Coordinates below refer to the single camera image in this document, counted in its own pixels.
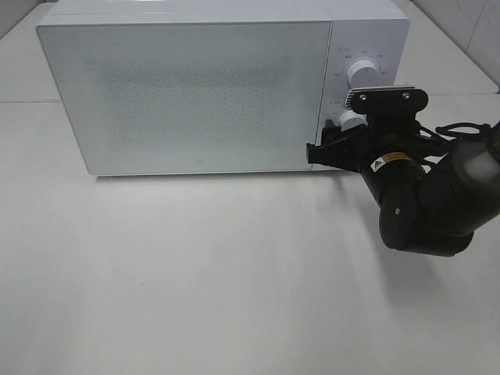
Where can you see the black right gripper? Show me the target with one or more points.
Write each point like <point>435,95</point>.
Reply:
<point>389,164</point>

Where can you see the white timer knob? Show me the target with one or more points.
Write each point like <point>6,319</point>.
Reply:
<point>350,119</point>

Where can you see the white microwave door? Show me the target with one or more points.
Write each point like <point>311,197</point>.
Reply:
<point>190,98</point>

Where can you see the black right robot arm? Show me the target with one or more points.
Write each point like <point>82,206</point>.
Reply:
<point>434,188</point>

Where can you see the upper white power knob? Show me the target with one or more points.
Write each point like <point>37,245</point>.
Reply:
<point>363,73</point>

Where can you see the white microwave oven body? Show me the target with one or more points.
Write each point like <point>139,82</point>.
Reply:
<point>375,30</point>

